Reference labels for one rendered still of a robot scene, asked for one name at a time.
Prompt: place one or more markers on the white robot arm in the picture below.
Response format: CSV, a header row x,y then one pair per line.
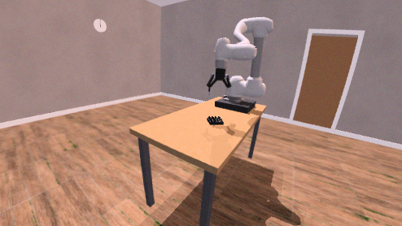
x,y
259,27

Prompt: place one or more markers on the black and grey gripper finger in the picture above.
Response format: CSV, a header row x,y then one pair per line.
x,y
227,85
209,84

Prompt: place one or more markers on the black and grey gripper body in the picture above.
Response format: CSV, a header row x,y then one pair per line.
x,y
220,70

